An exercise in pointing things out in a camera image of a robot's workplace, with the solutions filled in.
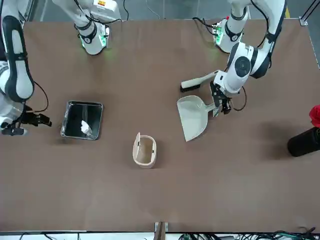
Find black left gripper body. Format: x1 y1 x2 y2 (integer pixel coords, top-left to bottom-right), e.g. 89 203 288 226
209 80 230 102

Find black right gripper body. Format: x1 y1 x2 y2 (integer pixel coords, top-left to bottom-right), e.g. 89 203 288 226
14 111 38 128

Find beige plastic dustpan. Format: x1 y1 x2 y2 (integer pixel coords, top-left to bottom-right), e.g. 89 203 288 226
176 95 221 143

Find metal tray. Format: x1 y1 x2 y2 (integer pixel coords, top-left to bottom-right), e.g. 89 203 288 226
59 100 104 141

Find white paper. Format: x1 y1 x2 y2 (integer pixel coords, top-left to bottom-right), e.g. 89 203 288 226
79 119 93 135

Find beige hand brush black bristles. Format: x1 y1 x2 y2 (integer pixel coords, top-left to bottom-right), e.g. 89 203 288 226
179 70 221 93

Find black cylindrical vase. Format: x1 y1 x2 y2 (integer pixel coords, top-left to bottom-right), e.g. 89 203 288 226
286 126 320 158

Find red rose bouquet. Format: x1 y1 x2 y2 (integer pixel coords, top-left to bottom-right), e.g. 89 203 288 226
308 104 320 128

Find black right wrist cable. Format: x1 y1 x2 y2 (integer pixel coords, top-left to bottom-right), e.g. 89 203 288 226
23 81 50 113

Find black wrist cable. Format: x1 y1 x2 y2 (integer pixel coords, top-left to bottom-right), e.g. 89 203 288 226
23 81 50 113
231 86 248 112

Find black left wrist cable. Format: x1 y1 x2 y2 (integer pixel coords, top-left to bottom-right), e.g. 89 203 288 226
231 86 248 112

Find black left arm base cable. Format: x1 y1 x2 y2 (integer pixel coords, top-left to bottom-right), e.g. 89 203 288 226
192 16 218 35

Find black arm base cable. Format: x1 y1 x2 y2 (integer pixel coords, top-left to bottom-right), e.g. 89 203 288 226
192 16 218 35
72 0 131 26

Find aluminium corner frame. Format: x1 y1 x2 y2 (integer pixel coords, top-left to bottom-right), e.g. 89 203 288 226
298 0 320 26

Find black right arm base cable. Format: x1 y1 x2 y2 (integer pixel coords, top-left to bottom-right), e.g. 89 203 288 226
72 0 131 26

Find tangled black desk cables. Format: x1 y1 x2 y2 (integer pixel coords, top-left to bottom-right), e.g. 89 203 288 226
174 226 320 240

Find aluminium post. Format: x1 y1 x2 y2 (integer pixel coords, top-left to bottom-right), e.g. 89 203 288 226
154 221 169 240

